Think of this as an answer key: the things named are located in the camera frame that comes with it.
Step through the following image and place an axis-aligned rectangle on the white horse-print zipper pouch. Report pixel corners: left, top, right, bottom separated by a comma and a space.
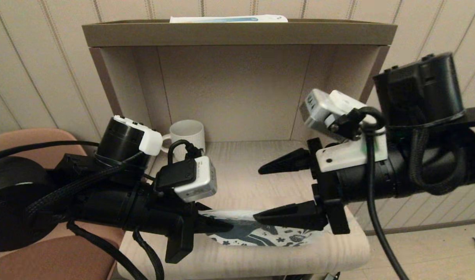
199, 209, 335, 247

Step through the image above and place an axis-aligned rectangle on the white ribbed ceramic mug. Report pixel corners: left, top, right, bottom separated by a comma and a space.
160, 119, 206, 161

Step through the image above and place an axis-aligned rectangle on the beige wooden shelf table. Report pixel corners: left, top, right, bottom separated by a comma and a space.
81, 19, 398, 280

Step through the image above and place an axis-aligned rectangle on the white blue toothpaste box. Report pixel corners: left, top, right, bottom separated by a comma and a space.
169, 15, 288, 24

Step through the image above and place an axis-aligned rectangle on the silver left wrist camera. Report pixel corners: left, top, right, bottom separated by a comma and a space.
155, 156, 218, 203

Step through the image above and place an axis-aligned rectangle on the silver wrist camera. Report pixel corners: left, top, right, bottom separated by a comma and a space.
300, 89, 356, 137
155, 156, 218, 203

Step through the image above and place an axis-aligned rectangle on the white right camera bracket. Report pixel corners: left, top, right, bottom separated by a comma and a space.
316, 90, 389, 173

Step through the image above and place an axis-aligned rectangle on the black braided cable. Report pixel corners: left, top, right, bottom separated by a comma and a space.
133, 229, 164, 280
409, 124, 469, 196
66, 222, 147, 280
26, 152, 145, 218

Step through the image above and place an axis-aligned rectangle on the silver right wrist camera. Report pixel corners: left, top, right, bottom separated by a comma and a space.
300, 89, 356, 137

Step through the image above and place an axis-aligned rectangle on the black left camera cable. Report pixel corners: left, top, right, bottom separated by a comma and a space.
168, 139, 203, 166

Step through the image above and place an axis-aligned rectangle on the brown wall baseboard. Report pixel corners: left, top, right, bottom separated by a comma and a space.
365, 218, 475, 236

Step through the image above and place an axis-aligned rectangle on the thin smooth black cable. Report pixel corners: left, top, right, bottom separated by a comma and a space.
0, 141, 100, 163

